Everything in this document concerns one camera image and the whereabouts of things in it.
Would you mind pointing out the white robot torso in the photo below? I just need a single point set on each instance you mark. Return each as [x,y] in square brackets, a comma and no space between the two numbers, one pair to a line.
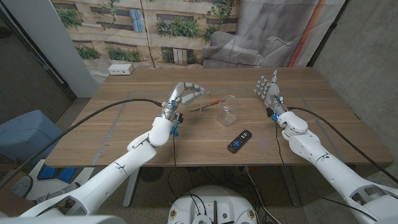
[214,199]

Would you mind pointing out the grey tape strip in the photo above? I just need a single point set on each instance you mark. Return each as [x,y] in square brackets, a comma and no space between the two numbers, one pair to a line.
[306,99]
[109,133]

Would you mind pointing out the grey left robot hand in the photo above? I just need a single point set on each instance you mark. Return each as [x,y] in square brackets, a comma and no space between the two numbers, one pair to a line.
[178,95]

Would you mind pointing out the printed fabric backdrop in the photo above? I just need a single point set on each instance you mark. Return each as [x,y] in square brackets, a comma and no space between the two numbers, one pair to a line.
[186,46]

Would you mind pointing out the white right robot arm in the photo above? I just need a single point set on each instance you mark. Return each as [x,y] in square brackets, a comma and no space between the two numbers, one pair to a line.
[329,169]

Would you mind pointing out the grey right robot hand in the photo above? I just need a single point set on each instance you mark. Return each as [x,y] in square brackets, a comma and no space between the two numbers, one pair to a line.
[273,93]

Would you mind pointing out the white pillar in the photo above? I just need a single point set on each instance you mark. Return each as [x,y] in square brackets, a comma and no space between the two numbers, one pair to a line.
[53,46]

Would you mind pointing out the black round floor fan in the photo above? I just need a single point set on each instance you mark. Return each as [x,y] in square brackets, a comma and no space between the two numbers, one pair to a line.
[152,173]

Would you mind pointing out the black backdrop stand pole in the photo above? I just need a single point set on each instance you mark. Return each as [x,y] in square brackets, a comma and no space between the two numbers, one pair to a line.
[329,31]

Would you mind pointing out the white power strip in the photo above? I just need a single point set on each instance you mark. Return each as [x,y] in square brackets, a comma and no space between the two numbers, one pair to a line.
[120,69]

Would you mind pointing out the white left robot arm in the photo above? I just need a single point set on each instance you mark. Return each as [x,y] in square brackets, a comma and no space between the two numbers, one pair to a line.
[124,161]

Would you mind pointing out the white table leg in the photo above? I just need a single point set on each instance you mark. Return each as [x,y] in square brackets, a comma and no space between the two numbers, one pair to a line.
[130,193]
[292,189]

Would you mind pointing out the blue and black binder clip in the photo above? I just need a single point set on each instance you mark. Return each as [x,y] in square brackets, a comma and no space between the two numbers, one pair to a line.
[176,134]

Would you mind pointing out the blue-grey storage bin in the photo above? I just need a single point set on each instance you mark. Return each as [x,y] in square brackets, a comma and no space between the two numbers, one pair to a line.
[28,137]

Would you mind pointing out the white base with blue panels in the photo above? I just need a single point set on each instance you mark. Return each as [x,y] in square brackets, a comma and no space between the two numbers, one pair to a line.
[59,173]

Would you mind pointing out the clear plastic beaker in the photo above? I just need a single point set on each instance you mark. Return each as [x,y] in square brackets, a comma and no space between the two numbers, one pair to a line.
[228,118]

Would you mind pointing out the black TV remote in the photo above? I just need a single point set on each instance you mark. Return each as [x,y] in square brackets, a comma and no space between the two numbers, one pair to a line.
[239,141]

